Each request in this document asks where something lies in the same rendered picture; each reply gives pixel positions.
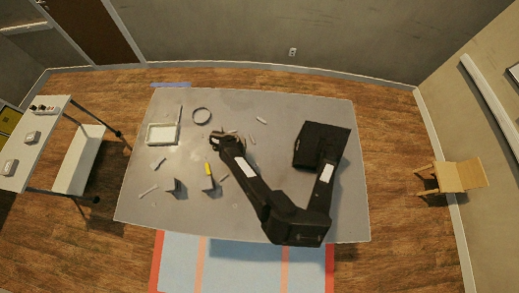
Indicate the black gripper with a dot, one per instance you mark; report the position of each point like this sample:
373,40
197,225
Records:
243,146

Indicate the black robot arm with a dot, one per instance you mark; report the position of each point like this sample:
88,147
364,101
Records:
280,219

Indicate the white shallow square tray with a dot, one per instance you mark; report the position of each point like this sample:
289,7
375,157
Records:
162,132

